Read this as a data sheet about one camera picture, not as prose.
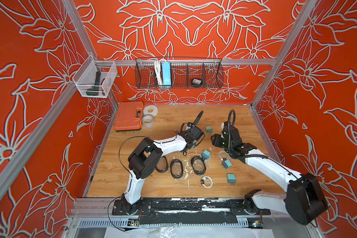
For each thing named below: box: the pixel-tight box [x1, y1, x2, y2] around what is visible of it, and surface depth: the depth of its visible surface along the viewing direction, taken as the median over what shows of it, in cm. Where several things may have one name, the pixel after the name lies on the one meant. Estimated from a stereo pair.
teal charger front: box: [227, 173, 237, 186], surface depth 82 cm
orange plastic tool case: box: [114, 101, 144, 131], surface depth 109 cm
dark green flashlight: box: [86, 71, 102, 96], surface depth 83 cm
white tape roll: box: [142, 105, 159, 117], surface depth 119 cm
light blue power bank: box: [162, 61, 172, 86], surface depth 92 cm
